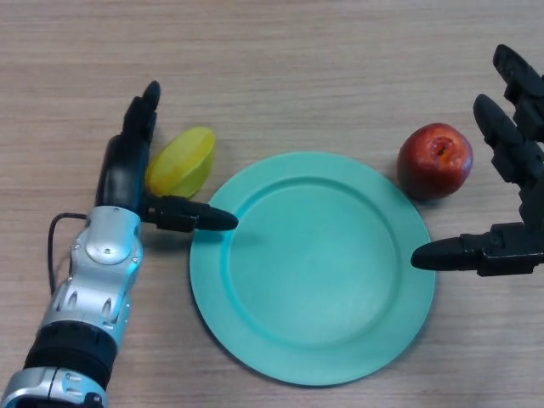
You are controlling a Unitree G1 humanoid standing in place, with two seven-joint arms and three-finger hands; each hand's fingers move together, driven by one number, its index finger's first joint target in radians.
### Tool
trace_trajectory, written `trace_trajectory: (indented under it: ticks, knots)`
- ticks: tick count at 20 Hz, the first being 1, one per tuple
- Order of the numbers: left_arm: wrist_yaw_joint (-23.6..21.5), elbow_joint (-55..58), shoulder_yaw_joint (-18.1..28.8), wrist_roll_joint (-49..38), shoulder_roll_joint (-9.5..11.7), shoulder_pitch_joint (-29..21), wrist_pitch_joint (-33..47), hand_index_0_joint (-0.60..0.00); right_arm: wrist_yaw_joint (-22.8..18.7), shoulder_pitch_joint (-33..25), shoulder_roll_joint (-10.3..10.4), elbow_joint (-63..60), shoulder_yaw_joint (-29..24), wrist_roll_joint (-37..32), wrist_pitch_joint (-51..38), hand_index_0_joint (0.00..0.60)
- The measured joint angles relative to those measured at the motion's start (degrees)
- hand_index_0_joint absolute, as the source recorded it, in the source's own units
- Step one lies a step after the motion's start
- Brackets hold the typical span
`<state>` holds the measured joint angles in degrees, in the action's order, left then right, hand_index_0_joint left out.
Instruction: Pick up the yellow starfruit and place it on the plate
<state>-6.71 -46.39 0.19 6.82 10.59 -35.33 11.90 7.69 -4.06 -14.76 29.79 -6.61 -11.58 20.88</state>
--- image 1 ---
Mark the red apple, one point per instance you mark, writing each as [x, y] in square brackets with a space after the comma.
[431, 166]

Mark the yellow starfruit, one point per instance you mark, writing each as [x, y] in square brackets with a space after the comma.
[183, 161]

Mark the green round plate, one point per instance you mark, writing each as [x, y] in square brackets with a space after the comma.
[314, 276]

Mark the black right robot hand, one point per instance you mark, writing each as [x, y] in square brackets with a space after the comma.
[508, 253]

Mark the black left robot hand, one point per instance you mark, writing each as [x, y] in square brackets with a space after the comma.
[121, 170]

